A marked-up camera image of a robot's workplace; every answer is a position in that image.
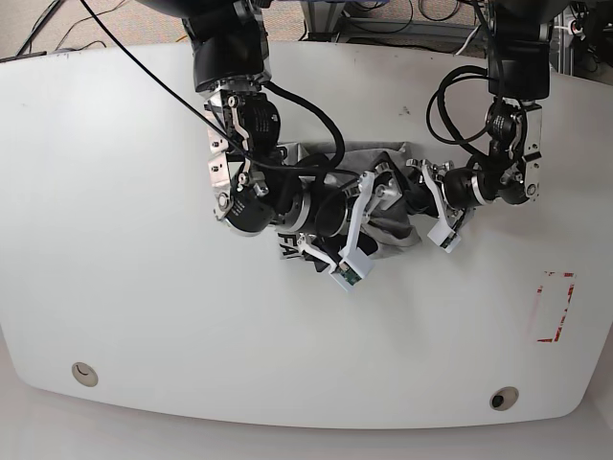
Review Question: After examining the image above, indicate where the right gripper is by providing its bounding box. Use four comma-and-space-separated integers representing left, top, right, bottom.
298, 164, 387, 273

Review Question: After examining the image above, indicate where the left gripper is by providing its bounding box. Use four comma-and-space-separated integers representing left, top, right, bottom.
401, 158, 474, 235

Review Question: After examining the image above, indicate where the grey t-shirt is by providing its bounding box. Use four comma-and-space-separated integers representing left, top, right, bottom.
276, 141, 421, 261

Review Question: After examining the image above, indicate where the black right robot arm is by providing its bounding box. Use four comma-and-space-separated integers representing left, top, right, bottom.
150, 1, 420, 278

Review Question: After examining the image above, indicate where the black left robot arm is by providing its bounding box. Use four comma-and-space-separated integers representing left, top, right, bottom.
404, 1, 554, 232

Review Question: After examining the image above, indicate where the red tape rectangle marking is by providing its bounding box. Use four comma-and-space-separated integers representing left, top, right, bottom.
531, 271, 577, 343

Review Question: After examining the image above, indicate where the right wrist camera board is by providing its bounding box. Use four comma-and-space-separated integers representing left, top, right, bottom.
329, 247, 375, 292

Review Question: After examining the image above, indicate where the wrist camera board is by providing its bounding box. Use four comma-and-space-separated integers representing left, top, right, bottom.
329, 247, 375, 292
427, 221, 462, 254

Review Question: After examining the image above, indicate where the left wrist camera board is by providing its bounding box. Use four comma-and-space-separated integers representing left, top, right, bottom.
427, 221, 462, 254

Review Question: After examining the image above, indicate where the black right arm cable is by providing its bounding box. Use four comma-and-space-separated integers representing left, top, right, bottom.
265, 80, 346, 183

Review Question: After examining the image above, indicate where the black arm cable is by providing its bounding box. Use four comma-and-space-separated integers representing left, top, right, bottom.
265, 80, 346, 183
424, 65, 494, 159

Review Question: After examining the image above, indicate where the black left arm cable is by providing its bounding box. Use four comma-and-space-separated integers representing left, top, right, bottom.
424, 65, 494, 159

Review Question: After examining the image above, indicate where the right table cable grommet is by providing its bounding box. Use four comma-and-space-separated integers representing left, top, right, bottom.
489, 386, 519, 412

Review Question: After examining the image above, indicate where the table cable grommet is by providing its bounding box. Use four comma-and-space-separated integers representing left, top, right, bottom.
71, 362, 99, 388
489, 386, 519, 412

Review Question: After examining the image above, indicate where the white cable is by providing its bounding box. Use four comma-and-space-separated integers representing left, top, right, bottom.
453, 20, 571, 57

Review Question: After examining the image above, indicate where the left table cable grommet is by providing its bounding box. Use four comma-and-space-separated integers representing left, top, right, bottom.
71, 362, 99, 388

